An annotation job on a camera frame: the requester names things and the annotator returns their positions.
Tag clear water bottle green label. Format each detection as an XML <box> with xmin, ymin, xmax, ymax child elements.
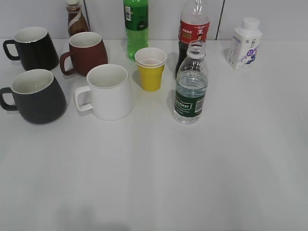
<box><xmin>174</xmin><ymin>40</ymin><xmax>208</xmax><ymax>125</ymax></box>

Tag white ceramic mug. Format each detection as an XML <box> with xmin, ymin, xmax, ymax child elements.
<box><xmin>74</xmin><ymin>64</ymin><xmax>133</xmax><ymax>121</ymax></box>

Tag dark red ceramic mug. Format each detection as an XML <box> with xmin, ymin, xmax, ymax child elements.
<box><xmin>60</xmin><ymin>32</ymin><xmax>108</xmax><ymax>76</ymax></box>

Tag black mug with silver rim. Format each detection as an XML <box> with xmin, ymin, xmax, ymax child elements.
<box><xmin>2</xmin><ymin>27</ymin><xmax>59</xmax><ymax>71</ymax></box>

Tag yellow stacked paper cups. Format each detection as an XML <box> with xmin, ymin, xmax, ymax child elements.
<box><xmin>134</xmin><ymin>47</ymin><xmax>167</xmax><ymax>92</ymax></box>

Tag cola bottle red label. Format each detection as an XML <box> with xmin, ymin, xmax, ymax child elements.
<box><xmin>174</xmin><ymin>0</ymin><xmax>210</xmax><ymax>77</ymax></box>

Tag green soda bottle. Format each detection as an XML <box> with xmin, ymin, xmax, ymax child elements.
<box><xmin>123</xmin><ymin>0</ymin><xmax>149</xmax><ymax>61</ymax></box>

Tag brown Nescafe coffee bottle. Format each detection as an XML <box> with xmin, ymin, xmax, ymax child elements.
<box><xmin>65</xmin><ymin>0</ymin><xmax>90</xmax><ymax>37</ymax></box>

